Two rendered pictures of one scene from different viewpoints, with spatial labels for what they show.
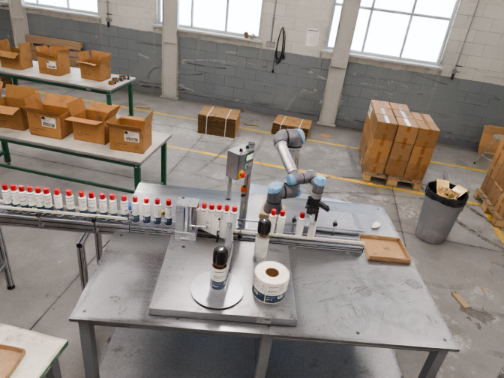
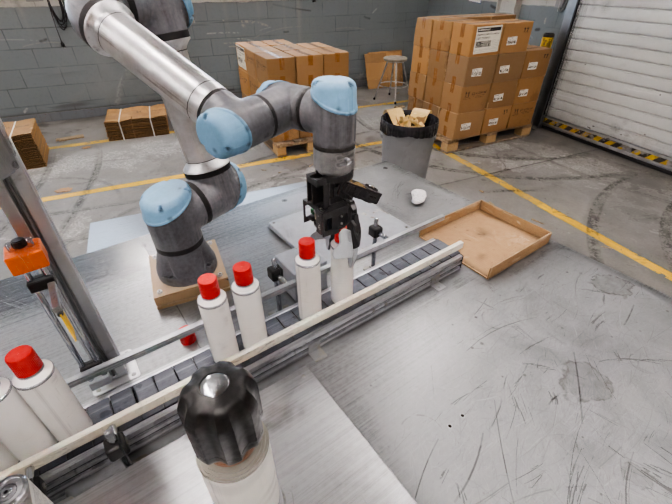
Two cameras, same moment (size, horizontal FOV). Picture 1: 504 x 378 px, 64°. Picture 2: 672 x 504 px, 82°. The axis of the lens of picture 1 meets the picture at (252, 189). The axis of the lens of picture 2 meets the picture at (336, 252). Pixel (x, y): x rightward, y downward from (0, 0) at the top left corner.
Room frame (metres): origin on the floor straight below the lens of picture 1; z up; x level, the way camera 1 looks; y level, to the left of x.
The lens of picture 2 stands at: (1.82, -0.08, 1.51)
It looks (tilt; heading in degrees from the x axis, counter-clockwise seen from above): 36 degrees down; 327
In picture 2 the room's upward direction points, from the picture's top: straight up
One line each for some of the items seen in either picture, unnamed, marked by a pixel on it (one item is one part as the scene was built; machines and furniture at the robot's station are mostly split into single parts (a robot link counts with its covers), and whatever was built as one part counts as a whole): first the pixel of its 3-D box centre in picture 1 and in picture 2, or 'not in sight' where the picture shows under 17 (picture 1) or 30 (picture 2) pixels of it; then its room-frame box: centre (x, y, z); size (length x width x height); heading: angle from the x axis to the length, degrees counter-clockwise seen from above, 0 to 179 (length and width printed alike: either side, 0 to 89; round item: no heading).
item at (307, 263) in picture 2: (300, 225); (308, 280); (2.38, -0.37, 0.98); 0.05 x 0.05 x 0.20
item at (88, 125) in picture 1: (95, 121); not in sight; (3.86, 1.67, 0.96); 0.53 x 0.45 x 0.37; 174
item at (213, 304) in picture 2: (271, 222); (217, 320); (2.37, -0.17, 0.98); 0.05 x 0.05 x 0.20
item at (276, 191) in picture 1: (275, 191); (173, 213); (2.71, -0.18, 1.04); 0.13 x 0.12 x 0.14; 112
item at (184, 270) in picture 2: (273, 204); (183, 252); (2.71, -0.18, 0.92); 0.15 x 0.15 x 0.10
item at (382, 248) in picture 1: (384, 248); (484, 234); (2.42, -1.01, 0.85); 0.30 x 0.26 x 0.04; 93
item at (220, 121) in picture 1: (219, 121); (1, 147); (6.52, 0.69, 0.16); 0.65 x 0.54 x 0.32; 87
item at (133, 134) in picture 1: (131, 129); not in sight; (3.76, 1.27, 0.97); 0.51 x 0.39 x 0.37; 177
